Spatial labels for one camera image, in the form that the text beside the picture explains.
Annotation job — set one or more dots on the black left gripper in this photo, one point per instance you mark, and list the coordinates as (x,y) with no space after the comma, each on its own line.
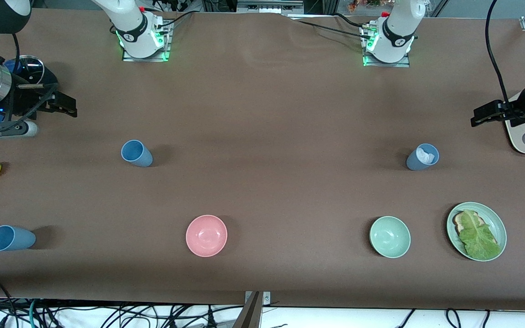
(520,103)

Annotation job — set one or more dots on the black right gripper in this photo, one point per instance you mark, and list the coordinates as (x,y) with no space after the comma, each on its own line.
(26,97)

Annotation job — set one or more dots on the blue plastic cup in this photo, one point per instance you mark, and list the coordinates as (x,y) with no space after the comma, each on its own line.
(14,239)
(140,157)

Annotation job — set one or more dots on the blue cup with white paper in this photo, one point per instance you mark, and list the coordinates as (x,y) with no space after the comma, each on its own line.
(414,162)

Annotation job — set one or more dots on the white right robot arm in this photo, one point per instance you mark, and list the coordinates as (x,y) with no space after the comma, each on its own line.
(130,20)

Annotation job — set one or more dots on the glass lid with blue knob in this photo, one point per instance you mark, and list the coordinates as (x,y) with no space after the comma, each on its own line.
(29,68)

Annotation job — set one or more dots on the crumpled white paper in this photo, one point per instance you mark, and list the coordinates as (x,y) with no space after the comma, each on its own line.
(425,156)

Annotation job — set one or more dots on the light green plate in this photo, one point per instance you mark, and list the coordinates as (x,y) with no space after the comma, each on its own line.
(496,219)

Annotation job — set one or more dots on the toast bread slice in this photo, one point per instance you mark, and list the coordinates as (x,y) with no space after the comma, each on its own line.
(460,221)

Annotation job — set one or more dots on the green lettuce leaf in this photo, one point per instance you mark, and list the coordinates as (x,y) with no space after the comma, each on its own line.
(479,237)

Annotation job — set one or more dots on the light green bowl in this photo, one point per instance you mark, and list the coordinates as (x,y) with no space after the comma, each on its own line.
(390,237)

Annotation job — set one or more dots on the pink bowl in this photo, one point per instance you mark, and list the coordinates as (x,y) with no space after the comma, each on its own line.
(206,235)

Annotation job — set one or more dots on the brown table cover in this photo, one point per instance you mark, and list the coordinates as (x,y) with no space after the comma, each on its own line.
(262,182)

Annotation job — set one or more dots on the dark slanted pole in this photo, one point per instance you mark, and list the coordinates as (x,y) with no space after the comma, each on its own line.
(249,316)

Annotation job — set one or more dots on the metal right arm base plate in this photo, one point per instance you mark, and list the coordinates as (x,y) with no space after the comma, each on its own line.
(153,58)

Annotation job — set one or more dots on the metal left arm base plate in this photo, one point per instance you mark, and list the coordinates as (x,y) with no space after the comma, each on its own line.
(399,65)

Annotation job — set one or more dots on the grey metal background frame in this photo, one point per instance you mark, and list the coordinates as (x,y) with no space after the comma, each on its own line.
(267,5)

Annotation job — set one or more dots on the silver table edge bracket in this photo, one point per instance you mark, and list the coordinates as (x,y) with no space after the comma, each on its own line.
(267,298)

